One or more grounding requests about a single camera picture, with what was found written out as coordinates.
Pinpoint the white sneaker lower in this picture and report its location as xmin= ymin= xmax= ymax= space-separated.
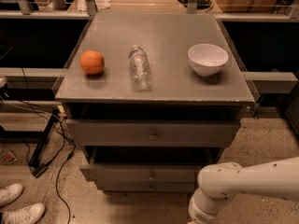
xmin=0 ymin=203 xmax=46 ymax=224

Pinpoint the grey top drawer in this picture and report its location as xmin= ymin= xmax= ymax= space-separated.
xmin=66 ymin=119 xmax=240 ymax=147

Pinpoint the clear plastic water bottle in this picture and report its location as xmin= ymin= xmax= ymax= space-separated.
xmin=128 ymin=45 xmax=152 ymax=91

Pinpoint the white sneaker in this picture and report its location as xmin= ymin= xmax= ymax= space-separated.
xmin=0 ymin=203 xmax=46 ymax=224
xmin=0 ymin=183 xmax=24 ymax=206

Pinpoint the grey drawer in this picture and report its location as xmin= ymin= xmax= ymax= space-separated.
xmin=66 ymin=119 xmax=240 ymax=147
xmin=80 ymin=147 xmax=223 ymax=184
xmin=96 ymin=182 xmax=195 ymax=193

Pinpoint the black floor cable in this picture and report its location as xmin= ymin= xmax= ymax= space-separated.
xmin=18 ymin=67 xmax=78 ymax=224

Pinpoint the small red floor object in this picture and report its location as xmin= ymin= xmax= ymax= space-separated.
xmin=1 ymin=150 xmax=17 ymax=164

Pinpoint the white ceramic bowl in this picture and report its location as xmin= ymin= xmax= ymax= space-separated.
xmin=188 ymin=44 xmax=229 ymax=77

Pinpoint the orange ball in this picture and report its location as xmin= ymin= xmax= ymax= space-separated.
xmin=80 ymin=50 xmax=105 ymax=75

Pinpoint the white sneaker upper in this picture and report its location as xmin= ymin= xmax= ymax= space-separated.
xmin=0 ymin=183 xmax=24 ymax=206

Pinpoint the grey drawer cabinet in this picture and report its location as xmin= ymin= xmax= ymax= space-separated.
xmin=54 ymin=12 xmax=257 ymax=194

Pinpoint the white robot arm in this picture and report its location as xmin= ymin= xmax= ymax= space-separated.
xmin=188 ymin=157 xmax=299 ymax=224

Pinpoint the black metal stand leg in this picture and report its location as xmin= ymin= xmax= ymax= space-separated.
xmin=28 ymin=109 xmax=59 ymax=178

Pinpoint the grey bottom drawer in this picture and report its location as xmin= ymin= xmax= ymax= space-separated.
xmin=96 ymin=182 xmax=195 ymax=193

